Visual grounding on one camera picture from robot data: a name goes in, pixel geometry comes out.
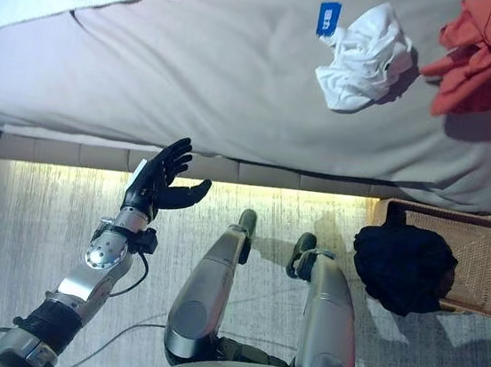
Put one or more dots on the orange garment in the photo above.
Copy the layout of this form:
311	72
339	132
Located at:
476	55

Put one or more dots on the white garment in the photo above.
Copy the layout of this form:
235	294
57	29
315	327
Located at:
362	68

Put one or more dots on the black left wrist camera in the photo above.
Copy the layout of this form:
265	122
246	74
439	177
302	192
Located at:
146	240

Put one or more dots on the silver robot leg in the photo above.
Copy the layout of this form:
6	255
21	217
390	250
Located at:
200	294
327	319

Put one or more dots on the beige covered bed mattress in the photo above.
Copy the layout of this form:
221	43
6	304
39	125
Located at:
196	74

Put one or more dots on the beige padded bed frame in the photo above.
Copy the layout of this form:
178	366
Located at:
96	156

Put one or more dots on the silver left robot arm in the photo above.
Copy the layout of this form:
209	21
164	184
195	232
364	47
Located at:
85	280

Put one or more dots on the black garment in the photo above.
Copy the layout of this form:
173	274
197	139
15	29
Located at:
401	265

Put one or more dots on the white bed sheet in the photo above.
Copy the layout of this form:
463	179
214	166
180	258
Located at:
48	2

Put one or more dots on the blue label tag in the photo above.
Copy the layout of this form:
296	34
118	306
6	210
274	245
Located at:
329	19

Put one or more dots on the silver right robot leg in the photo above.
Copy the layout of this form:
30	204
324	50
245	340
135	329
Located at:
327	319

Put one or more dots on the woven wicker laundry basket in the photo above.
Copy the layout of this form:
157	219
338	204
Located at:
483	253

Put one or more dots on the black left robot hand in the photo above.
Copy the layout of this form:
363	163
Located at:
156	181

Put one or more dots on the dark left robot foot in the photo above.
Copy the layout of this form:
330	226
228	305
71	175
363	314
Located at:
247	221

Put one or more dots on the grey striped rug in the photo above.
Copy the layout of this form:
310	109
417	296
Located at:
44	212

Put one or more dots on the silver left robot leg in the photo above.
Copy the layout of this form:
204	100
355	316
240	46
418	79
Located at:
200	294

